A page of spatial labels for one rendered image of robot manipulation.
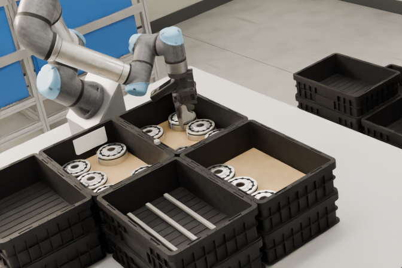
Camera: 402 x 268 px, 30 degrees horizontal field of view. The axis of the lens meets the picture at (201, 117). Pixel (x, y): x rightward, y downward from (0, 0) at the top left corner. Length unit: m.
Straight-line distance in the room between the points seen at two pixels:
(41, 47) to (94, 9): 2.16
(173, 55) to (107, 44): 2.16
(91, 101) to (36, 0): 0.56
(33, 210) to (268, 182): 0.74
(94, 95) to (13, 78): 1.61
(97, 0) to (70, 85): 1.81
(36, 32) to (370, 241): 1.20
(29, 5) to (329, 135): 1.16
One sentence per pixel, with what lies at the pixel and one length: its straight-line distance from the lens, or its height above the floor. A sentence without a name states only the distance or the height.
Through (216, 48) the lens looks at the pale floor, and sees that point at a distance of 5.45.
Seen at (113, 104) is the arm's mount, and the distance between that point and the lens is 2.86.
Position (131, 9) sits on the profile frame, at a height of 0.60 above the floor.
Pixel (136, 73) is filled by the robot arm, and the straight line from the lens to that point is 2.52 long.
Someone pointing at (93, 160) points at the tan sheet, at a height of 0.83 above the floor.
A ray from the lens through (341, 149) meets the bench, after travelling 2.70.
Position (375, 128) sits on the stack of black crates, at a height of 0.47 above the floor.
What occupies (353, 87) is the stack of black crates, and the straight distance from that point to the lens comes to 3.59.
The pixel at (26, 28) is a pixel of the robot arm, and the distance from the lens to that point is 2.43.
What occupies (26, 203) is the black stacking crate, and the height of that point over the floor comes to 0.83.
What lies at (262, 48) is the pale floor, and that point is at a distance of 5.34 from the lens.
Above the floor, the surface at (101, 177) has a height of 0.86.
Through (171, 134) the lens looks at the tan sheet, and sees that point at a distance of 2.67.
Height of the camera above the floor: 2.11
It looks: 28 degrees down
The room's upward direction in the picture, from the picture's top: 10 degrees counter-clockwise
